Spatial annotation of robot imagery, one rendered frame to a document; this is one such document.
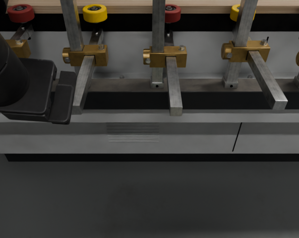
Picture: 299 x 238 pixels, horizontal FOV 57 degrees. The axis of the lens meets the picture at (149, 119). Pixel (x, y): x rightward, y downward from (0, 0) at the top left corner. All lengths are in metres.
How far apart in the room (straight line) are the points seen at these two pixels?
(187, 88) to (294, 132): 0.78
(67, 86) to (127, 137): 1.09
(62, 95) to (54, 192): 1.25
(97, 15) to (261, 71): 0.54
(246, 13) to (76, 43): 0.50
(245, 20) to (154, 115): 0.45
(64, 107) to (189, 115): 0.77
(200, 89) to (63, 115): 0.68
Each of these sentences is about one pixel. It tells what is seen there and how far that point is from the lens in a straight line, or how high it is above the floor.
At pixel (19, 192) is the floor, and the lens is 1.64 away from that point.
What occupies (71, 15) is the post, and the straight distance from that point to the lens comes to 0.85.
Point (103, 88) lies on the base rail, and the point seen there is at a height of 0.70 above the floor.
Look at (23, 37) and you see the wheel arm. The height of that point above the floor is 0.84.
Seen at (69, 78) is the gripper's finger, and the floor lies 1.06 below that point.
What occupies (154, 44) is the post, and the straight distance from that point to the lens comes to 0.86.
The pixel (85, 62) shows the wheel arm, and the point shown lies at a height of 0.83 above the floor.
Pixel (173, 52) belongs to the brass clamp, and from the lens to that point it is 0.87.
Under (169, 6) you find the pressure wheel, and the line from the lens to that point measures 0.99.
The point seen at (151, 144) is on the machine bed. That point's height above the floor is 0.18.
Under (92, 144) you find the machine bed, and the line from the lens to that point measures 1.49.
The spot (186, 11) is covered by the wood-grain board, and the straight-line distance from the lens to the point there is 1.04.
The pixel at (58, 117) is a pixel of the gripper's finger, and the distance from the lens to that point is 0.33.
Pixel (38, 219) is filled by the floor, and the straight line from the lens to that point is 1.51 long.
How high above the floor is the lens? 1.25
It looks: 42 degrees down
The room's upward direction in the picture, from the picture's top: straight up
